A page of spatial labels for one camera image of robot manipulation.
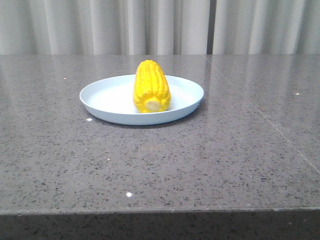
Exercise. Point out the yellow corn cob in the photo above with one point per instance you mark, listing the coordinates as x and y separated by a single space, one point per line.
151 91

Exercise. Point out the light blue round plate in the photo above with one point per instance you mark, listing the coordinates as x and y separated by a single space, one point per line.
111 100

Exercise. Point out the white pleated curtain right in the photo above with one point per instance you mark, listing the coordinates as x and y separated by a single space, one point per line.
266 27

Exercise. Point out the white pleated curtain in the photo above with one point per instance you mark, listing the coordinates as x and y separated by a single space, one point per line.
104 27
266 27

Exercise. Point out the white pleated curtain left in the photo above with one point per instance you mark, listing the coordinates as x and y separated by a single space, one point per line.
104 27

